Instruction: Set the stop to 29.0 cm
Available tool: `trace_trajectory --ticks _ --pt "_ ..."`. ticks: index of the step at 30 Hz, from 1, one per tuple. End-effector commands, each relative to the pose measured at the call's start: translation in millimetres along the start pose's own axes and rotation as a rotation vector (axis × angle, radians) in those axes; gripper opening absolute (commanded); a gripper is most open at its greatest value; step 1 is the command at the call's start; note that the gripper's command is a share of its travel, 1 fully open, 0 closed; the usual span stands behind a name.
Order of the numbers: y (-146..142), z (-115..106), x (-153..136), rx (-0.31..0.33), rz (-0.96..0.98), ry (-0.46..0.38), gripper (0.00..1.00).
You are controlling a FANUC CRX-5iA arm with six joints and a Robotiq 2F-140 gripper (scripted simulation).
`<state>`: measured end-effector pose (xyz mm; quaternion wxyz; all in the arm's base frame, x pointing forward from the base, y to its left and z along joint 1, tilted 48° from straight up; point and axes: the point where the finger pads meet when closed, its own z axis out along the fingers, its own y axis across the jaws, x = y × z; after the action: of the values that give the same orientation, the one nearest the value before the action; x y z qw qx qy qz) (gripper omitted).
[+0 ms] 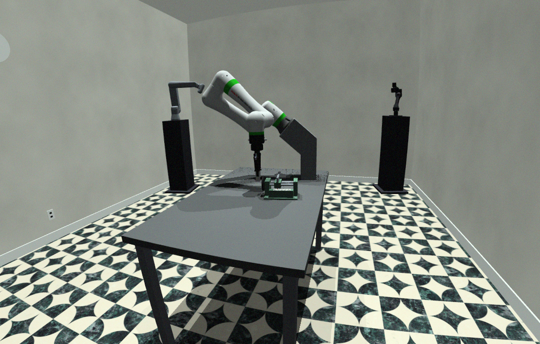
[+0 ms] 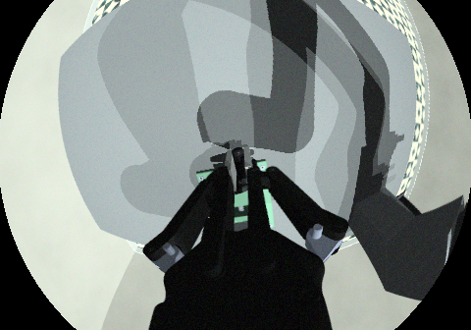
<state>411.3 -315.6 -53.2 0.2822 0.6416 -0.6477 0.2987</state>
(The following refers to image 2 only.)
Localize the green bench vise with handwheel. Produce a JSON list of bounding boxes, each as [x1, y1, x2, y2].
[[196, 147, 274, 231]]

